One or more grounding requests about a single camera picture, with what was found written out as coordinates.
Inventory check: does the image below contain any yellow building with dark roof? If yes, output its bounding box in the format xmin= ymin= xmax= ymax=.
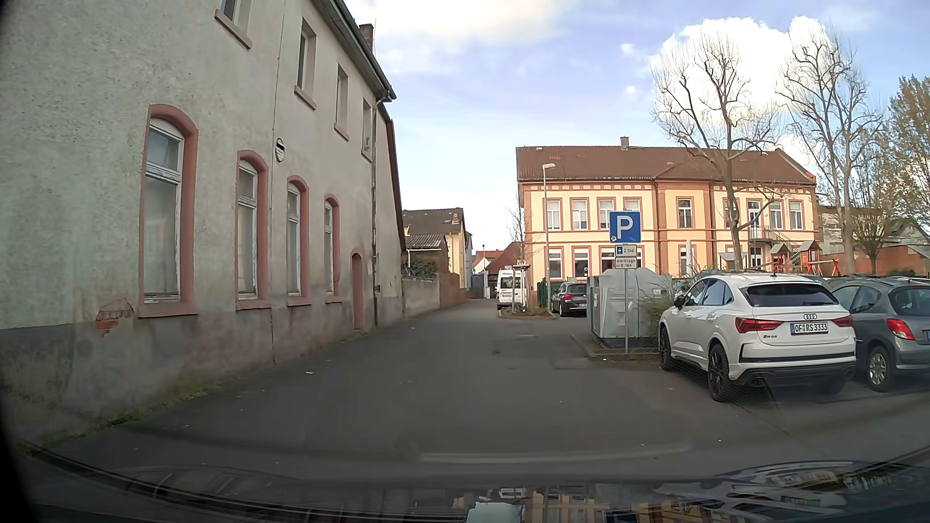
xmin=402 ymin=208 xmax=474 ymax=292

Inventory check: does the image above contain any white van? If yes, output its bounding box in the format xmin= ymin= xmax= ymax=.
xmin=496 ymin=269 xmax=528 ymax=309

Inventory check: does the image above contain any dark car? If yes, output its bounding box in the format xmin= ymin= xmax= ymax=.
xmin=551 ymin=282 xmax=589 ymax=318

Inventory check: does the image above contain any grey asphalt road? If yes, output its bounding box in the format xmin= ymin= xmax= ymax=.
xmin=44 ymin=298 xmax=930 ymax=484

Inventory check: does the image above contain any blue parking sign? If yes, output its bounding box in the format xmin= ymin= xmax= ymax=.
xmin=609 ymin=211 xmax=642 ymax=354

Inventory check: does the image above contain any grey recycling container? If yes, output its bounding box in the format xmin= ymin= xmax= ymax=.
xmin=589 ymin=267 xmax=675 ymax=344

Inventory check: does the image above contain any orange building with brown roof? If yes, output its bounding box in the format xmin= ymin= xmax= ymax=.
xmin=516 ymin=137 xmax=821 ymax=286

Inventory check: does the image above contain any car's own bonnet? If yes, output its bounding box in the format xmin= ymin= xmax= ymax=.
xmin=15 ymin=440 xmax=930 ymax=523

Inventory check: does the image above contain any grey plastered building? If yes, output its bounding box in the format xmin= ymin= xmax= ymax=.
xmin=0 ymin=0 xmax=408 ymax=440

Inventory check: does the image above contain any bare tree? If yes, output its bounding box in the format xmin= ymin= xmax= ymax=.
xmin=846 ymin=156 xmax=905 ymax=276
xmin=651 ymin=32 xmax=786 ymax=271
xmin=776 ymin=28 xmax=884 ymax=276

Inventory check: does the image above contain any white car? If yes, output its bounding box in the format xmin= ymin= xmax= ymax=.
xmin=657 ymin=272 xmax=857 ymax=402

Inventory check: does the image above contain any red playground structure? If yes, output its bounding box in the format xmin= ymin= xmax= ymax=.
xmin=766 ymin=240 xmax=844 ymax=277

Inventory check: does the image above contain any grey car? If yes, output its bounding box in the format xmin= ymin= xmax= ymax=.
xmin=827 ymin=276 xmax=930 ymax=393

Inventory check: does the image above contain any red brick building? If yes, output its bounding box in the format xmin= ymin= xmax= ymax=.
xmin=820 ymin=205 xmax=930 ymax=277

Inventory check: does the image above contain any tree with light leaves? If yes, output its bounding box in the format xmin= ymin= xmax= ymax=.
xmin=883 ymin=74 xmax=930 ymax=233

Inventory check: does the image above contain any grey wall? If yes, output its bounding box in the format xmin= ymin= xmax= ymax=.
xmin=402 ymin=275 xmax=469 ymax=319

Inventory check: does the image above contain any lamp post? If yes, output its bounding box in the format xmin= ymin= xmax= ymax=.
xmin=541 ymin=163 xmax=557 ymax=312

